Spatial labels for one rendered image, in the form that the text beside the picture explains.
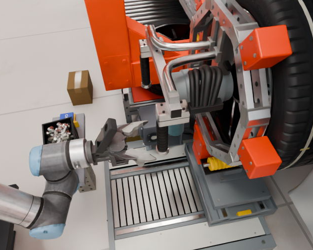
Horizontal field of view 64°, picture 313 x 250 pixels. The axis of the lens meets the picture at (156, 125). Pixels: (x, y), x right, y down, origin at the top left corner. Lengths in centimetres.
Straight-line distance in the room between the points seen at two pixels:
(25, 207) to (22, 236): 91
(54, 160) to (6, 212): 17
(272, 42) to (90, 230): 132
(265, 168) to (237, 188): 70
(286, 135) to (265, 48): 24
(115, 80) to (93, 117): 72
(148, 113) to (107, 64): 36
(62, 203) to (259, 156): 58
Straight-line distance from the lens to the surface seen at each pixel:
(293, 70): 68
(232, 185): 142
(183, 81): 85
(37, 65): 275
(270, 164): 72
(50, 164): 79
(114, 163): 81
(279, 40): 64
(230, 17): 75
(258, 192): 144
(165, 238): 143
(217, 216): 142
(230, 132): 109
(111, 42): 125
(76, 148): 77
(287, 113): 70
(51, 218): 83
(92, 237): 156
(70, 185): 88
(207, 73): 66
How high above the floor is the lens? 145
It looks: 50 degrees down
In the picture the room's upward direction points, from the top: 2 degrees counter-clockwise
